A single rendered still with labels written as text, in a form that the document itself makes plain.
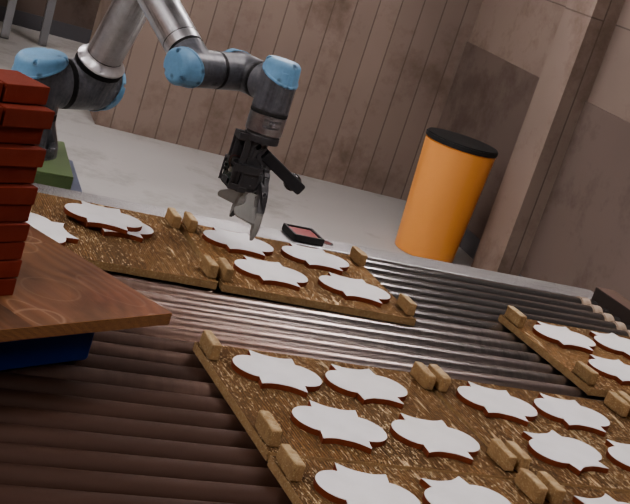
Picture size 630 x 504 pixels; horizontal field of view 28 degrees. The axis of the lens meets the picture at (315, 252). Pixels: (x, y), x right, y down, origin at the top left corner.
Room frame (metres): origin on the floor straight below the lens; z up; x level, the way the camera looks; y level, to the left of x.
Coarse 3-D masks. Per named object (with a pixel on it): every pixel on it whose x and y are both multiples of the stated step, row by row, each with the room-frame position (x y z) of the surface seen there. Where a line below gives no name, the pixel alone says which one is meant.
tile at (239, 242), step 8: (208, 232) 2.45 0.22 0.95; (216, 232) 2.46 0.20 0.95; (224, 232) 2.48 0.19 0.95; (232, 232) 2.50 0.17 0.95; (208, 240) 2.41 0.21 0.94; (216, 240) 2.41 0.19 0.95; (224, 240) 2.43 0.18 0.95; (232, 240) 2.44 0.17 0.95; (240, 240) 2.46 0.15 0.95; (248, 240) 2.48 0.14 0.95; (256, 240) 2.50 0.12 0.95; (232, 248) 2.39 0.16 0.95; (240, 248) 2.41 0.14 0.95; (248, 248) 2.43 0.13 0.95; (256, 248) 2.44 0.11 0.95; (264, 248) 2.46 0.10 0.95; (272, 248) 2.48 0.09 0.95; (256, 256) 2.42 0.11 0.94; (264, 256) 2.42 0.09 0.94
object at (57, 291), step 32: (32, 256) 1.69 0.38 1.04; (64, 256) 1.74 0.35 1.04; (32, 288) 1.57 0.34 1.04; (64, 288) 1.61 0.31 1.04; (96, 288) 1.65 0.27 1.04; (128, 288) 1.69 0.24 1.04; (0, 320) 1.43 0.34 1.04; (32, 320) 1.46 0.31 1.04; (64, 320) 1.50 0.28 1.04; (96, 320) 1.53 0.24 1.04; (128, 320) 1.58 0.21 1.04; (160, 320) 1.64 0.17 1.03
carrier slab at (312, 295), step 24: (192, 240) 2.39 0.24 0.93; (264, 240) 2.56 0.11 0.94; (288, 264) 2.44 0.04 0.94; (240, 288) 2.20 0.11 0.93; (264, 288) 2.23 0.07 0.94; (288, 288) 2.28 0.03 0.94; (312, 288) 2.33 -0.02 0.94; (384, 288) 2.49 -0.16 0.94; (360, 312) 2.30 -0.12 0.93; (384, 312) 2.33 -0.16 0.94
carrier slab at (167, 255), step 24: (48, 216) 2.24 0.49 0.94; (144, 216) 2.45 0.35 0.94; (96, 240) 2.19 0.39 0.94; (120, 240) 2.24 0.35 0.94; (144, 240) 2.29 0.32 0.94; (168, 240) 2.34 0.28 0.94; (96, 264) 2.08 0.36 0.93; (120, 264) 2.10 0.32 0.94; (144, 264) 2.14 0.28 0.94; (168, 264) 2.19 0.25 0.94; (192, 264) 2.24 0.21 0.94
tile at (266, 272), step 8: (240, 264) 2.30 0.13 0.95; (248, 264) 2.32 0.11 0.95; (256, 264) 2.33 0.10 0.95; (264, 264) 2.35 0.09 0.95; (272, 264) 2.37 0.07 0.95; (280, 264) 2.39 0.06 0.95; (240, 272) 2.28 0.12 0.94; (248, 272) 2.27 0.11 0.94; (256, 272) 2.28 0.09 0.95; (264, 272) 2.30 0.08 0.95; (272, 272) 2.32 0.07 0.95; (280, 272) 2.33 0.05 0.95; (288, 272) 2.35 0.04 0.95; (296, 272) 2.37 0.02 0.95; (264, 280) 2.25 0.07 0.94; (272, 280) 2.27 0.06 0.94; (280, 280) 2.28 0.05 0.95; (288, 280) 2.30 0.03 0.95; (296, 280) 2.32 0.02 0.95; (304, 280) 2.33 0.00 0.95; (296, 288) 2.28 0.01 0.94
